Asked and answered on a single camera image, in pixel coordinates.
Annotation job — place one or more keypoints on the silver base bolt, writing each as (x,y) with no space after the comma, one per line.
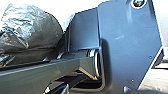
(138,2)

